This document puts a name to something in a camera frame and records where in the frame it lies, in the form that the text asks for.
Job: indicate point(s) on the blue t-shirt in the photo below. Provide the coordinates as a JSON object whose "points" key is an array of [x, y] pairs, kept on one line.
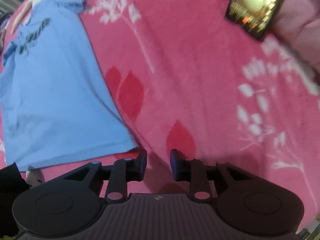
{"points": [[55, 92]]}

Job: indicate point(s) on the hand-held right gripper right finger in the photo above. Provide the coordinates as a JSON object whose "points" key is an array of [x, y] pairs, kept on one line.
{"points": [[173, 162]]}

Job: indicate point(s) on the smartphone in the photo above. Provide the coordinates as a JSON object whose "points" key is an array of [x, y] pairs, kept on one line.
{"points": [[255, 5]]}

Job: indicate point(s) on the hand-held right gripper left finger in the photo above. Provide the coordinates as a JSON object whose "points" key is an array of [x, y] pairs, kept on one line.
{"points": [[143, 160]]}

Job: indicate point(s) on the pink floral blanket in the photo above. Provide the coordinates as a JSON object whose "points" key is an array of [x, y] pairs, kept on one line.
{"points": [[200, 80]]}

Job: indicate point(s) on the dark cloth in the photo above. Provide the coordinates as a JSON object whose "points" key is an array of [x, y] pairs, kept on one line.
{"points": [[10, 192]]}

